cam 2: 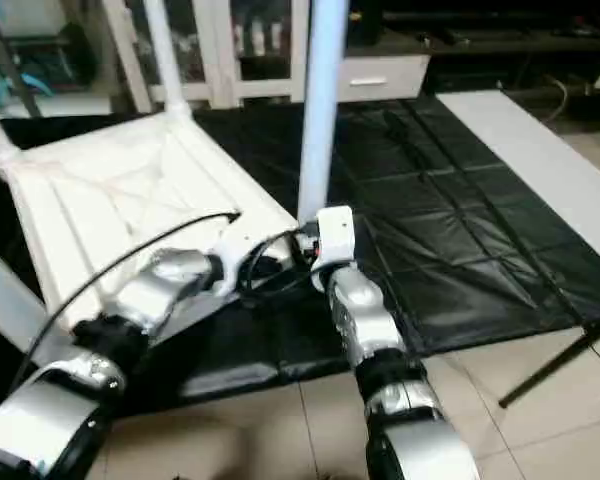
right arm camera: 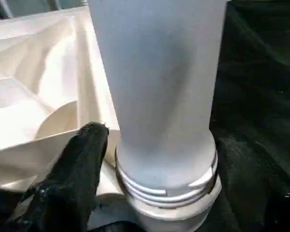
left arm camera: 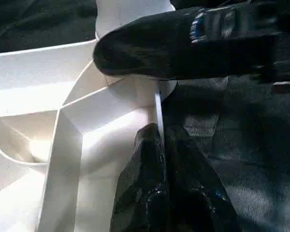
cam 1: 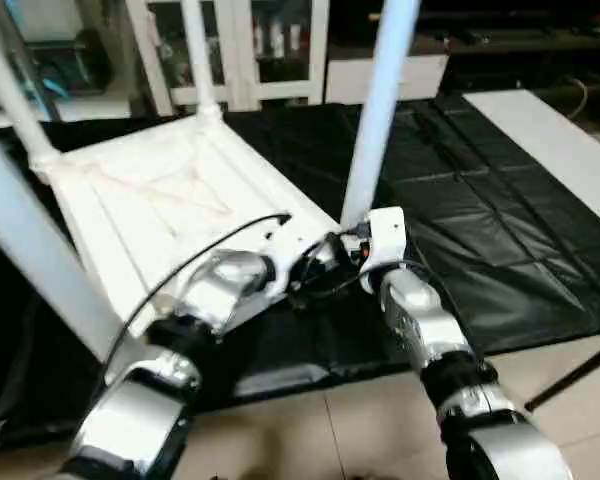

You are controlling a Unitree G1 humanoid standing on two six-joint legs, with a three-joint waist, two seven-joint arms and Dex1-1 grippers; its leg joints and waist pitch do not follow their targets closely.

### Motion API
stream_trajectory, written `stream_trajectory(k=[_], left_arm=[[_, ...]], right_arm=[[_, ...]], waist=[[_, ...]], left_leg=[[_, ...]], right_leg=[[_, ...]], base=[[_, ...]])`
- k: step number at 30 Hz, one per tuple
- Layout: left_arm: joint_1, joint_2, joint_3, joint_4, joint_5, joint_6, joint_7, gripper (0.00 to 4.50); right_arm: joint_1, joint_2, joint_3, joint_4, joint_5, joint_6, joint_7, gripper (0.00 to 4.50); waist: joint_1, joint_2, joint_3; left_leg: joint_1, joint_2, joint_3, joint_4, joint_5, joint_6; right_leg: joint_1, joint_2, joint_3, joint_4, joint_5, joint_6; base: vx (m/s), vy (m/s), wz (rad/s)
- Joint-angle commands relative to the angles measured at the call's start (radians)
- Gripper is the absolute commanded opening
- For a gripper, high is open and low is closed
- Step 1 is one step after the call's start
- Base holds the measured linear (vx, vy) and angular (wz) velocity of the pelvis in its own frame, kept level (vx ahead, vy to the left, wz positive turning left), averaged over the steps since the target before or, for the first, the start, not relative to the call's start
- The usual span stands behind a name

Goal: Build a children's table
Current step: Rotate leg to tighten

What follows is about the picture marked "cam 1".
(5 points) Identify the white glass door cabinet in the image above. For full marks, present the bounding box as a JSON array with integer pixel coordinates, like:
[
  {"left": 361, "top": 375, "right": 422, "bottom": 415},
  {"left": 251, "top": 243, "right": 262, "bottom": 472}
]
[{"left": 125, "top": 0, "right": 331, "bottom": 113}]

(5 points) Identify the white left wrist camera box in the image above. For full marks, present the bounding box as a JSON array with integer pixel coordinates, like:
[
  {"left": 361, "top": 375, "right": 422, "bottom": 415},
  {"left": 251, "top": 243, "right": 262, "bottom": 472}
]
[{"left": 265, "top": 222, "right": 333, "bottom": 297}]

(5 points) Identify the black table mat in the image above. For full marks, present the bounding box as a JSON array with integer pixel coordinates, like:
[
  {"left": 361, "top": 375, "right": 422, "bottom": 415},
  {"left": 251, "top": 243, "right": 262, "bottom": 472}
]
[{"left": 0, "top": 92, "right": 600, "bottom": 446}]

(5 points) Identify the white drawer unit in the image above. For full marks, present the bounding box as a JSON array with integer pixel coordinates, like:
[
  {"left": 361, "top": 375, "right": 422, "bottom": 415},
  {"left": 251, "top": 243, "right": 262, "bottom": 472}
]
[{"left": 325, "top": 52, "right": 451, "bottom": 105}]

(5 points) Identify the white plastic table top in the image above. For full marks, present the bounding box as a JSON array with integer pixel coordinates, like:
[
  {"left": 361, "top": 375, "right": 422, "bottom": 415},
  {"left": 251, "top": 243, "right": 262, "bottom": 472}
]
[{"left": 30, "top": 105, "right": 353, "bottom": 353}]

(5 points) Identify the black metal workbench leg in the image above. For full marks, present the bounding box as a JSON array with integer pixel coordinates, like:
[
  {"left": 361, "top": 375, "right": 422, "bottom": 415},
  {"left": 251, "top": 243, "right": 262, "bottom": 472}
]
[{"left": 525, "top": 338, "right": 600, "bottom": 411}]

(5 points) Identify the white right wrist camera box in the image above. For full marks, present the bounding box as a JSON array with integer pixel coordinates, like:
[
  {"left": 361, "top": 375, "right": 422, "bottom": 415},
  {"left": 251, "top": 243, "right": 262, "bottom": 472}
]
[{"left": 358, "top": 207, "right": 409, "bottom": 297}]

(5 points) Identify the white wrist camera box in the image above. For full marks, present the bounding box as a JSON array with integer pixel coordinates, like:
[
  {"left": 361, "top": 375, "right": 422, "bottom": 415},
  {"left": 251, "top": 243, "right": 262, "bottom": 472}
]
[
  {"left": 265, "top": 222, "right": 333, "bottom": 297},
  {"left": 358, "top": 207, "right": 409, "bottom": 297}
]

